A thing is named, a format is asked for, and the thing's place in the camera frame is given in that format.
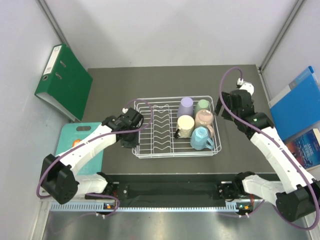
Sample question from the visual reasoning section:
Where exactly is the white wire dish rack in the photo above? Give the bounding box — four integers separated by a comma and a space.
132, 96, 222, 159

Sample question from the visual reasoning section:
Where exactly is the purple cup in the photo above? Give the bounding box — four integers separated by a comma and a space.
177, 97, 194, 118

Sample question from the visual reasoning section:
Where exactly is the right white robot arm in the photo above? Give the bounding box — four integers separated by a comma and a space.
214, 89, 320, 229

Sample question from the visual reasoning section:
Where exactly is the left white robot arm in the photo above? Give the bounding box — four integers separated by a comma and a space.
40, 108, 144, 205

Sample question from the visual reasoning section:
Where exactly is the green cup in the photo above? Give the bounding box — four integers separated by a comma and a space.
193, 99, 210, 116

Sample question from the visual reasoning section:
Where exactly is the pink mug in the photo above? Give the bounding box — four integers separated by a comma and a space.
194, 109, 215, 138

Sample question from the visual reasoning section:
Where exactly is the blue mug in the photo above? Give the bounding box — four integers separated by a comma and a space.
190, 126, 215, 151

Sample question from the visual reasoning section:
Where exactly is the blue folder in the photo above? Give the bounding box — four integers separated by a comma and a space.
269, 66, 320, 140

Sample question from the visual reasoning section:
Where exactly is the teal cutting board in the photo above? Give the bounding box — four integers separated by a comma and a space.
55, 122, 103, 176

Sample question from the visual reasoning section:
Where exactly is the Jane Eyre book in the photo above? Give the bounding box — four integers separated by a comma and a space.
286, 128, 320, 170

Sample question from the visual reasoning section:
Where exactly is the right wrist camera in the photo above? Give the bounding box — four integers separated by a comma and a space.
236, 78, 255, 96

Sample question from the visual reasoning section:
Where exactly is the cream mug black handle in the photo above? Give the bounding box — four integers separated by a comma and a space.
174, 115, 195, 139

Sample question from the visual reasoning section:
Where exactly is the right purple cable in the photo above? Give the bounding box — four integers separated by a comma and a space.
219, 66, 320, 230

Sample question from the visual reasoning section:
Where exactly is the purple cable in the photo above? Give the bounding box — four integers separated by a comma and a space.
36, 98, 154, 217
219, 66, 320, 230

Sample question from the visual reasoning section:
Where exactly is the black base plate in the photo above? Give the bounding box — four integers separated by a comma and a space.
102, 173, 239, 208

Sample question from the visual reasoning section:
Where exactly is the green ring binder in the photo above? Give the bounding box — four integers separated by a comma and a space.
34, 44, 93, 121

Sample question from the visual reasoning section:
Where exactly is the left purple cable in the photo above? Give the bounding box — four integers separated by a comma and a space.
36, 98, 154, 217

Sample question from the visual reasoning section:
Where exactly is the aluminium rail frame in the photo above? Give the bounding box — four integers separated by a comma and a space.
29, 179, 320, 240

